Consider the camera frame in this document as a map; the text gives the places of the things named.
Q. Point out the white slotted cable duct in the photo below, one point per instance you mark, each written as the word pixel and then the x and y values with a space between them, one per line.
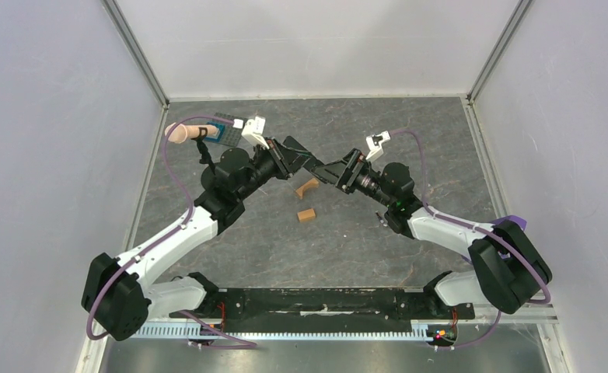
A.
pixel 193 331

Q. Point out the curved wooden arch block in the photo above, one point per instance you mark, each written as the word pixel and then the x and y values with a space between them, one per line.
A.
pixel 308 185

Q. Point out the blue square block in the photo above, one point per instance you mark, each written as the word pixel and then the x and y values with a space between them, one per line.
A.
pixel 215 134

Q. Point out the purple plastic holder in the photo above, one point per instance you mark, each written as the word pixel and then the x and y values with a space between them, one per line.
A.
pixel 521 222

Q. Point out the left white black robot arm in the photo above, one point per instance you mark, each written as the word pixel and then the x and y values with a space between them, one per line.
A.
pixel 122 293

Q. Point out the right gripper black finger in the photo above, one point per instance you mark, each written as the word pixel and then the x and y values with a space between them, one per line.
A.
pixel 341 165
pixel 337 179

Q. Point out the beige wooden peg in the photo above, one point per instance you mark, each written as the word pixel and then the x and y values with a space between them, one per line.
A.
pixel 179 133

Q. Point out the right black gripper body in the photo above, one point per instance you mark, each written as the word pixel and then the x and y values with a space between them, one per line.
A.
pixel 349 174

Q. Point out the grey studded base plate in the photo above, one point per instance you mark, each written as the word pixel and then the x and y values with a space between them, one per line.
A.
pixel 230 134

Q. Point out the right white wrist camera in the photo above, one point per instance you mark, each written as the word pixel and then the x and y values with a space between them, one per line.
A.
pixel 375 143

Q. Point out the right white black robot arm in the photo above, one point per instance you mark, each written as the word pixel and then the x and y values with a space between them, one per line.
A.
pixel 507 270

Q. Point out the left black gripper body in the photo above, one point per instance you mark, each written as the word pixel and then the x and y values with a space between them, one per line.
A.
pixel 277 154

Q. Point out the black remote control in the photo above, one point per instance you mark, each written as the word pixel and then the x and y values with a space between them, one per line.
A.
pixel 316 168

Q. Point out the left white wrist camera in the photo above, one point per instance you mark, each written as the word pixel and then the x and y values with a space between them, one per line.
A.
pixel 252 130

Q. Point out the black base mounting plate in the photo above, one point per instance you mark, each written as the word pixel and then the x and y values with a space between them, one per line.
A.
pixel 322 310

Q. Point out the small wooden rectangular block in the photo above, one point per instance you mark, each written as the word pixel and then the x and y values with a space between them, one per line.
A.
pixel 306 215

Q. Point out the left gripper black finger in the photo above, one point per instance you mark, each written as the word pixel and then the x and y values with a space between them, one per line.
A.
pixel 292 150
pixel 296 162

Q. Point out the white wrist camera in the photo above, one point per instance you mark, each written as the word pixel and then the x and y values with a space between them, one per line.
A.
pixel 375 143
pixel 252 130

